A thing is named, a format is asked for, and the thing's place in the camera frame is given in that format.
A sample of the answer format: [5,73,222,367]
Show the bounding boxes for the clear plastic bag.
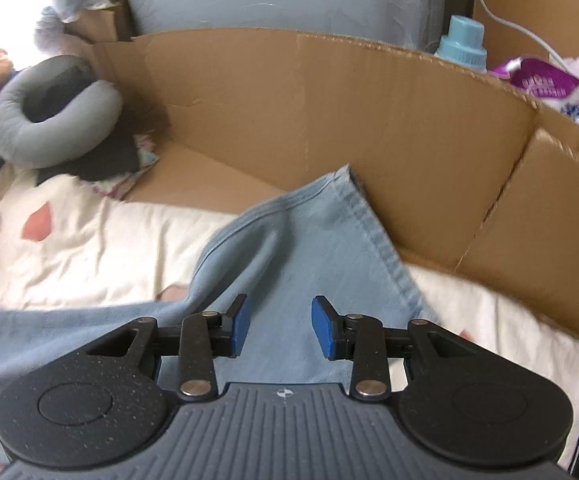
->
[34,5,71,57]

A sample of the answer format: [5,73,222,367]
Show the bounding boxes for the cream bear print blanket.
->
[0,162,579,463]

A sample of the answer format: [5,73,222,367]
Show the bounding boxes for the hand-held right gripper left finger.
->
[85,294,250,402]

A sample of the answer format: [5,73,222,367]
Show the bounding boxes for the white bottle with blue cap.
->
[434,14,489,74]

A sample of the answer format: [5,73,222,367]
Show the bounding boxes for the folded cardboard sheet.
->
[91,28,579,342]

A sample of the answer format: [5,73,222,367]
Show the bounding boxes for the grey neck pillow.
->
[0,55,124,170]

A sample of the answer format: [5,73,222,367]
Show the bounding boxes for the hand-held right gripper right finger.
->
[311,296,470,402]

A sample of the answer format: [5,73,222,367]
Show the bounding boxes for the white cable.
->
[456,0,571,69]

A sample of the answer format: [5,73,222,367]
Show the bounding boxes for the black cloth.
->
[36,131,143,184]

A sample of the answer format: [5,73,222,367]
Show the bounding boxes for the floral cloth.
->
[93,132,161,199]

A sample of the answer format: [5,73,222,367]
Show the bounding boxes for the purple and white packet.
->
[488,55,579,149]

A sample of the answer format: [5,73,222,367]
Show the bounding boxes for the light blue jeans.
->
[0,164,441,467]

